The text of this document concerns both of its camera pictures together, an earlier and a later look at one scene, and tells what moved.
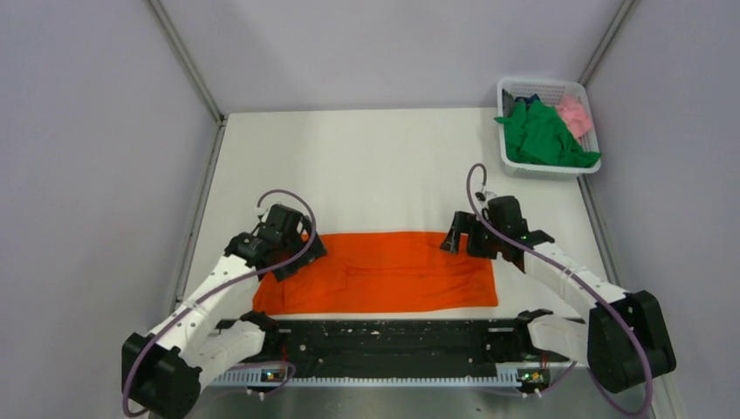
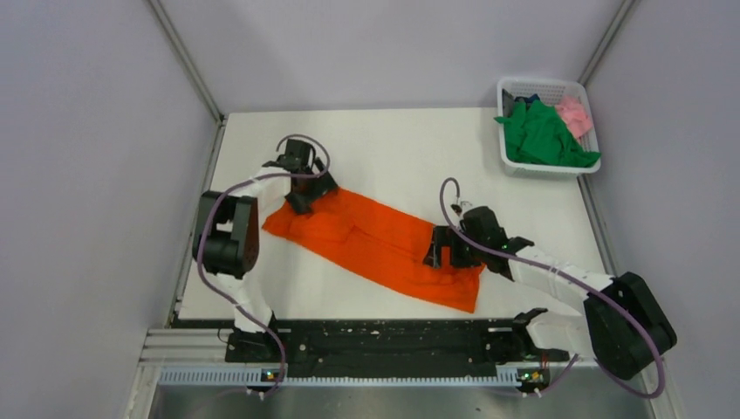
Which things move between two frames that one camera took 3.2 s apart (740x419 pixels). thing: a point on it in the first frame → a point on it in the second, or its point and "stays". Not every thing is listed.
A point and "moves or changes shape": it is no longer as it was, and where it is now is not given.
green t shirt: (535, 133) stays
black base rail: (399, 346) stays
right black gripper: (469, 222) → (444, 235)
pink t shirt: (575, 113) stays
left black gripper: (318, 251) → (302, 202)
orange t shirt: (381, 271) moves or changes shape
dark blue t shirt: (529, 99) stays
